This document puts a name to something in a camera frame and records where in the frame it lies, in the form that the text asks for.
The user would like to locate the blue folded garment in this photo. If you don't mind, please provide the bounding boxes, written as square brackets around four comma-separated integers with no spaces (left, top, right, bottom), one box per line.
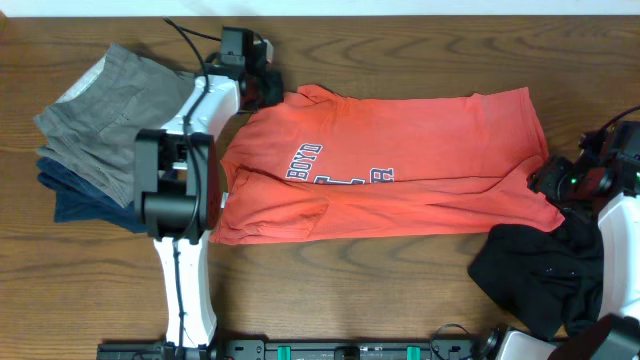
[36,157,147,233]

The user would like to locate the grey folded shorts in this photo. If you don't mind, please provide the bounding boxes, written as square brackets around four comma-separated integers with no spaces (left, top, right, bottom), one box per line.
[34,43,194,207]

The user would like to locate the red printed t-shirt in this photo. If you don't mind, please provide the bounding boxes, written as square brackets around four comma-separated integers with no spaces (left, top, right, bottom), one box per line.
[212,85,563,245]

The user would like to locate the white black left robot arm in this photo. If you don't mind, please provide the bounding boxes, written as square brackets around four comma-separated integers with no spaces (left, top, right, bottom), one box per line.
[134,70,284,354]

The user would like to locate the black garment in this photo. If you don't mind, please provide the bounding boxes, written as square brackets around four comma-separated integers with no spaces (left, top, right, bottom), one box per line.
[468,216,604,340]

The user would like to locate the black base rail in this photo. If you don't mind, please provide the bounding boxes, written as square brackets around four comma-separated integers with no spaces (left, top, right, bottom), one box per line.
[97,338,501,360]

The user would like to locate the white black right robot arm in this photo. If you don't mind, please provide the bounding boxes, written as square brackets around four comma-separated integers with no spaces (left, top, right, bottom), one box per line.
[469,152,639,359]

